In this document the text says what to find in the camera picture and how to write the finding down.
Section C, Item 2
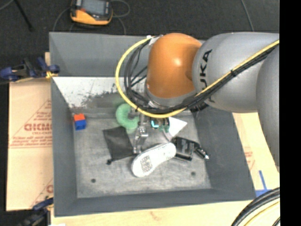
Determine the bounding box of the brown cardboard board red print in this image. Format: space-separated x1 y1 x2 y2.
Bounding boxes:
6 51 280 212

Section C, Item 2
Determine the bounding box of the blue and orange block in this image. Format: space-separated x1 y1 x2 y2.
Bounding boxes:
73 113 87 131

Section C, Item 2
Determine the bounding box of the grey metal bin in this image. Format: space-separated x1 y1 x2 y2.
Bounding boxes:
48 31 257 216

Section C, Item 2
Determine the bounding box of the green ring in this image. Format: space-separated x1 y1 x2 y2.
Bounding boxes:
115 102 141 130

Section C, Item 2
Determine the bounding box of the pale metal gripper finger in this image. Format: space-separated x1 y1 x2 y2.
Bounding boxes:
138 126 150 154
133 133 140 154

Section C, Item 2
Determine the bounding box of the black cloth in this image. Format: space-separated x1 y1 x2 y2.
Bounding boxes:
102 126 137 166

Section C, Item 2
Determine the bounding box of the white shoe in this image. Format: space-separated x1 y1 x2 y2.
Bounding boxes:
131 142 177 178

